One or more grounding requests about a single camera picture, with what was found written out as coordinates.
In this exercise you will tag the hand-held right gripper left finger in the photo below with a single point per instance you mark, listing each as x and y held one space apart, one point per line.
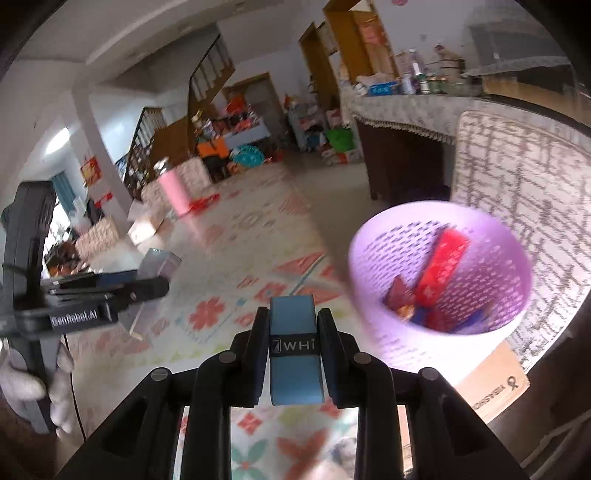
261 364

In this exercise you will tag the chair with patterned cover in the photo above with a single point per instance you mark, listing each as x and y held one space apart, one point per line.
196 177
97 237
531 184

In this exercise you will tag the grey medicine box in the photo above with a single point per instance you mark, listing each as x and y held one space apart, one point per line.
161 263

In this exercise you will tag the brown cardboard box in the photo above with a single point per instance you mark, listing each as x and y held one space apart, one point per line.
494 387

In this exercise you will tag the blue packet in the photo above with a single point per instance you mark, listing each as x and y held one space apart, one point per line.
383 89

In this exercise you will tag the table with checked cloth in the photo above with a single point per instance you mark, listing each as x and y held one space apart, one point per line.
240 134

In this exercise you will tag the dark red snack packet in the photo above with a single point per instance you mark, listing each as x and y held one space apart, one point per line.
399 295

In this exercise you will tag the green plastic bag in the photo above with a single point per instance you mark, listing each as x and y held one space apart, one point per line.
340 140

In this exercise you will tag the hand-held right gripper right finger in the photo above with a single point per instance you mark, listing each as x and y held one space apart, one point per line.
331 369

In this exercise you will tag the purple plastic basket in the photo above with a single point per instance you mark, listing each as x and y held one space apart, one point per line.
461 355

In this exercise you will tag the white tissue box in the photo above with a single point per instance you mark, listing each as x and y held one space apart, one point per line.
145 226

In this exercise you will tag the small blue box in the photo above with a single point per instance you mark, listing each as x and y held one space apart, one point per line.
295 378

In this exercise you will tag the teal plastic bag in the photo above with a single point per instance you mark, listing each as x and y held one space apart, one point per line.
248 156

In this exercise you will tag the wooden staircase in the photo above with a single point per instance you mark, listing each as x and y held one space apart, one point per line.
152 134

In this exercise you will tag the sideboard with leaf-print cloth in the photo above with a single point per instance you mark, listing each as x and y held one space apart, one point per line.
401 115

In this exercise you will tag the red plastic wrapper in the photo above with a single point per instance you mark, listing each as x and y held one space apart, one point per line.
205 202

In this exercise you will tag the red wall calendar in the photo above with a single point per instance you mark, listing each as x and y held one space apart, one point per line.
91 170

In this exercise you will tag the red cigarette box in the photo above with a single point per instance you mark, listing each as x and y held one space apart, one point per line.
443 263

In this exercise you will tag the pink thermos bottle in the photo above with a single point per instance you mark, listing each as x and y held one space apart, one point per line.
175 194

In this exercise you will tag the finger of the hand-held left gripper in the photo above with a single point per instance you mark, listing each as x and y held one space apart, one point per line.
143 290
115 278

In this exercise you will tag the person's left hand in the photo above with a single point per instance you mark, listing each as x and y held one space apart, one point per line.
18 387

